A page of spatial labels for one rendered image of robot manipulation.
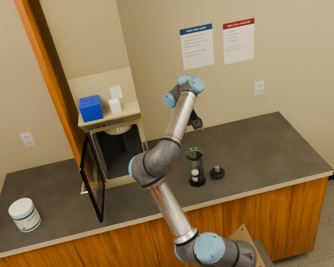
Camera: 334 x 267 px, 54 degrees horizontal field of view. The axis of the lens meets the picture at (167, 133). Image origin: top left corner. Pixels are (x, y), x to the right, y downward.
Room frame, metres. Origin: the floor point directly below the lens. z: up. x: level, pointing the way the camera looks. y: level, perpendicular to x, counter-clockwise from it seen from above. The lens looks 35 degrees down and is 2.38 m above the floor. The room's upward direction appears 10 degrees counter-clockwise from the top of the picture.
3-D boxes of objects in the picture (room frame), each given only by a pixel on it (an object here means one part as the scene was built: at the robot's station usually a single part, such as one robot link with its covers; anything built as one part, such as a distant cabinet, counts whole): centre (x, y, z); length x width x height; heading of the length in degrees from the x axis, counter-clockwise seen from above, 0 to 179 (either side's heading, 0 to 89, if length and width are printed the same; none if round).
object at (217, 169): (1.49, -0.27, 0.97); 0.09 x 0.09 x 0.07
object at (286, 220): (1.62, 0.12, 0.45); 2.05 x 0.67 x 0.90; 96
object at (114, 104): (1.49, 0.24, 1.54); 0.05 x 0.05 x 0.06; 14
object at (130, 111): (1.48, 0.28, 1.46); 0.32 x 0.12 x 0.10; 96
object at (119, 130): (1.64, 0.28, 1.34); 0.18 x 0.18 x 0.05
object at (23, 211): (1.34, 0.88, 1.01); 0.13 x 0.13 x 0.15
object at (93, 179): (1.36, 0.44, 1.19); 0.30 x 0.01 x 0.40; 0
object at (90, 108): (1.48, 0.36, 1.55); 0.10 x 0.10 x 0.09; 6
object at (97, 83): (1.67, 0.30, 1.32); 0.32 x 0.25 x 0.77; 96
